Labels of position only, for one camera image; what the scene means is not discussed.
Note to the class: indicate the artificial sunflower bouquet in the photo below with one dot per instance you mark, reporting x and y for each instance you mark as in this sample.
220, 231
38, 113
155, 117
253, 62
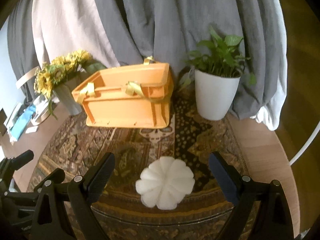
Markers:
78, 63

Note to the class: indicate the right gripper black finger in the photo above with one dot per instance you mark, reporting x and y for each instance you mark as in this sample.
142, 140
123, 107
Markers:
57, 176

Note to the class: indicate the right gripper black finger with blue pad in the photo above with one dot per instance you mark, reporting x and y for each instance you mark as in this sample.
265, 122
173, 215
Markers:
50, 220
273, 219

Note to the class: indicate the blue cloth bundle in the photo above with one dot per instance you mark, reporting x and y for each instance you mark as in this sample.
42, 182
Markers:
21, 123

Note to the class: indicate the left grey curtain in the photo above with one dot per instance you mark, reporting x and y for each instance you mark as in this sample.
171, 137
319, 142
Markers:
20, 39

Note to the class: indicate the white sheer curtain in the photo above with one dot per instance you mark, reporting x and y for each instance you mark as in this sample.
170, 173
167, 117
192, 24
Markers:
275, 86

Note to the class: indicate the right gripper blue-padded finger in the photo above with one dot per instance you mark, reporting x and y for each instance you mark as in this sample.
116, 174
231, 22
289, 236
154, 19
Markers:
9, 166

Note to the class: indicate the white remote control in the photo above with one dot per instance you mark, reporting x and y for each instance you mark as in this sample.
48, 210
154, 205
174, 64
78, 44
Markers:
32, 129

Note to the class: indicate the grey ribbed vase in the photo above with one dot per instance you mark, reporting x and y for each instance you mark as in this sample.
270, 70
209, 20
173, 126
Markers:
64, 94

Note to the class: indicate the orange plastic storage crate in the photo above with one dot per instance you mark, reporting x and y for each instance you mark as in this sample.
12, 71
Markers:
135, 96

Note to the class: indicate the beige curtain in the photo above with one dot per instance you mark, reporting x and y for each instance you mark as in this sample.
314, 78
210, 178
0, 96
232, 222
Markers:
63, 26

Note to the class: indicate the white curved floor-lamp pole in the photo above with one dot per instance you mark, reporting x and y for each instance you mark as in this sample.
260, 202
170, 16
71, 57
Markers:
306, 145

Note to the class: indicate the white pumpkin plush cushion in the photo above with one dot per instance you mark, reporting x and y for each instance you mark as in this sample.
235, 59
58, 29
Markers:
164, 183

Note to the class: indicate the patterned oriental rug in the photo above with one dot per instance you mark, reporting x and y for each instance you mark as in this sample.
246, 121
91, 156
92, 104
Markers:
75, 147

